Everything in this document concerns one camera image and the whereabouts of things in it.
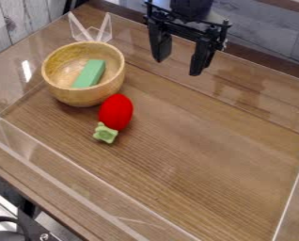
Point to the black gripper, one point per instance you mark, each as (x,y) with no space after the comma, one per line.
(186,18)

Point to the green rectangular stick block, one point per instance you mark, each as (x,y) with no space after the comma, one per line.
(90,74)

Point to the brown wooden bowl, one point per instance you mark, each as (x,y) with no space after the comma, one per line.
(63,66)

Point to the red plush strawberry toy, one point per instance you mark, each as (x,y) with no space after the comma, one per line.
(114,117)

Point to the black clamp under table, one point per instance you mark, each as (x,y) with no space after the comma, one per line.
(37,231)

